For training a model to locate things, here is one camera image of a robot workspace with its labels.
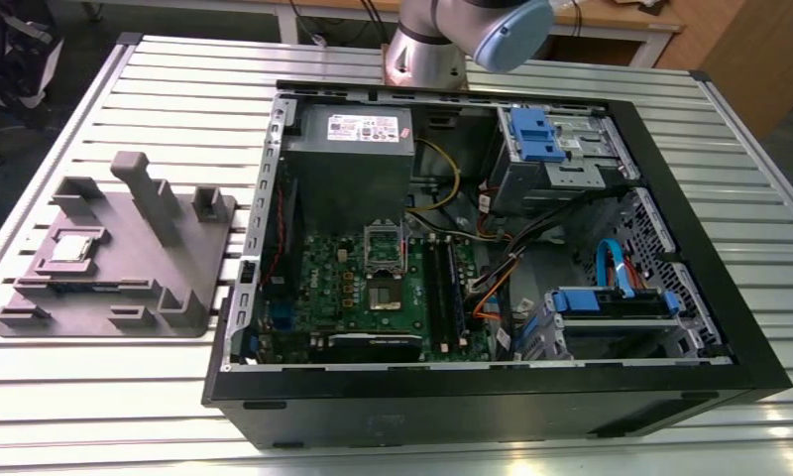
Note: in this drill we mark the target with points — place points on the RAM stick with blue label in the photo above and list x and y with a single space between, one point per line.
85 287

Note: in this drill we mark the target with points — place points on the blue drive bay latch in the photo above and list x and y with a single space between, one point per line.
535 134

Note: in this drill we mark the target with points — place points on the blue board connector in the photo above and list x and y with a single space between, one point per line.
281 317

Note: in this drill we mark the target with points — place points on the silver CPU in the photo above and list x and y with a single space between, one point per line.
72 248

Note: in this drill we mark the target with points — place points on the black RAM slot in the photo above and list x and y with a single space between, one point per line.
441 297
449 297
435 297

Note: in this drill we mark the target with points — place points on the wooden cabinet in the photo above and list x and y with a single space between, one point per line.
754 59

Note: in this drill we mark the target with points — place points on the green motherboard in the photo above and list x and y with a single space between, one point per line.
331 297

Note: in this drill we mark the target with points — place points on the grey power supply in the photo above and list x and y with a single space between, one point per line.
344 168

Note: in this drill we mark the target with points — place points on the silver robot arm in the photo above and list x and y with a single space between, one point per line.
429 54

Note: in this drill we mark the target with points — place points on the black PC case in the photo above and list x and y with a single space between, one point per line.
436 411

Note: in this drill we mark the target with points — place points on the CPU socket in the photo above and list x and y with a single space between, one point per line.
387 297

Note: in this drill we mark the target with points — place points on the wooden desk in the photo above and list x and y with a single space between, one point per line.
635 20

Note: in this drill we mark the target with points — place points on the metal disk bay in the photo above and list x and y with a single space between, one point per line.
622 324

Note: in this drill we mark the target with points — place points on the blue disk carrier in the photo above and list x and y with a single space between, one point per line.
581 300

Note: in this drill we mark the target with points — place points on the grey parts rack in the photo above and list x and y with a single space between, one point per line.
125 233

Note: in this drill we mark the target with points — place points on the metal drive cage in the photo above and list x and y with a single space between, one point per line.
581 173

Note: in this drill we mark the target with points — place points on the black graphics card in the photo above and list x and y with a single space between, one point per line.
376 344

